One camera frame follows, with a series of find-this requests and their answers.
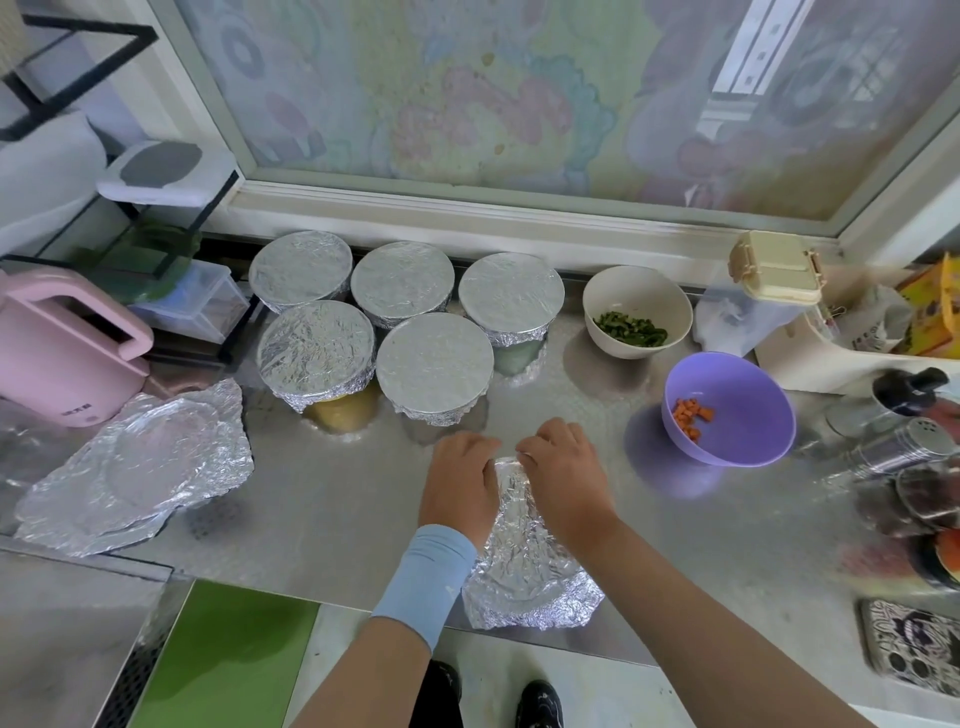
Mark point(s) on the cream organiser tray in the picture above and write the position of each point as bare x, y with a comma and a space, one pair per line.
833, 357

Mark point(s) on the purple bowl carrot pieces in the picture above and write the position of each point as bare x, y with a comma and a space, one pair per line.
743, 413

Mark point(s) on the stainless steel countertop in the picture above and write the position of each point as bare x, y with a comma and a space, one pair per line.
720, 555

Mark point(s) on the person's left forearm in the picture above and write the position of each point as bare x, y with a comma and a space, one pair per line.
368, 678

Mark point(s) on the black left shoe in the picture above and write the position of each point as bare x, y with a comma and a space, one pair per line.
437, 695

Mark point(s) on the person's right hand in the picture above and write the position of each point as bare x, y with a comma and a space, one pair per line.
570, 483

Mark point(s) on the glass bottle black cap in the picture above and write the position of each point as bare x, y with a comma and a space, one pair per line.
900, 398

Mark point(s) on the mint green bowl chopped greens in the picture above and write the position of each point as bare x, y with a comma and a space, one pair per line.
518, 359

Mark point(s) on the yellow bowl with greens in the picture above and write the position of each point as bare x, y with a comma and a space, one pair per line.
345, 411

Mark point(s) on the light blue wristband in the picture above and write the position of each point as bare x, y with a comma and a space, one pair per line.
425, 585

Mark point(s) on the black metal rack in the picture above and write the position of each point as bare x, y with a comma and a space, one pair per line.
90, 53

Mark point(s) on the black shoe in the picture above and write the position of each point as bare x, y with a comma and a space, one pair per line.
437, 695
539, 705

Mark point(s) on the clear plastic box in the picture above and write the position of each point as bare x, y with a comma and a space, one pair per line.
192, 300

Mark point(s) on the black right shoe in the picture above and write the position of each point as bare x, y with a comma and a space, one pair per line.
539, 705

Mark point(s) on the white plate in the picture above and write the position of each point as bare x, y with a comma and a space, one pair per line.
45, 180

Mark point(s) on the green floor mat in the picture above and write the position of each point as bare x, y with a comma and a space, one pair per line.
225, 660

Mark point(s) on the person's left hand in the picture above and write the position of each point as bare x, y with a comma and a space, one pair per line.
458, 488

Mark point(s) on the stack of aluminium foil sheets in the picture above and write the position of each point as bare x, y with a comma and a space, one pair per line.
128, 468

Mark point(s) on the pink electric kettle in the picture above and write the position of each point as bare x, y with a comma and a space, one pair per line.
53, 353

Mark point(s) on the beige round object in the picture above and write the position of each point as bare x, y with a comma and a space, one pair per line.
777, 267

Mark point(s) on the window with cartoon film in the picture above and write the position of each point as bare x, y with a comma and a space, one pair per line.
525, 90

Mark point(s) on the foil-covered bowl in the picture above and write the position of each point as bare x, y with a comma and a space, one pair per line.
402, 282
315, 353
512, 294
300, 270

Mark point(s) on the patterned case smartphone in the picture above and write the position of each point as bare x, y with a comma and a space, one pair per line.
912, 648

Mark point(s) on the person's right forearm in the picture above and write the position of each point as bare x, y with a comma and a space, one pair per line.
720, 645

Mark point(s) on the beige bowl with greens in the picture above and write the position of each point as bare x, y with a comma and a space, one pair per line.
638, 300

